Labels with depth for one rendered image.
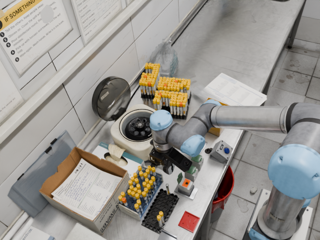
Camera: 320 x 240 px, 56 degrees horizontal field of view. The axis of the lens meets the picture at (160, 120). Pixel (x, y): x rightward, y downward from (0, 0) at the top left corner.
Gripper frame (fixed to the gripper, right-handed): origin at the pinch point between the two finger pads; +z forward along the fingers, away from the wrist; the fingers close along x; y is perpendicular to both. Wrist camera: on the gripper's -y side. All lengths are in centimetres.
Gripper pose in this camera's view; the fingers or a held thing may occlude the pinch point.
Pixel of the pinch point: (171, 172)
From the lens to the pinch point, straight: 126.8
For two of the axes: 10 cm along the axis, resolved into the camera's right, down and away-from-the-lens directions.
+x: -5.0, 7.0, -5.2
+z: 0.9, 6.3, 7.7
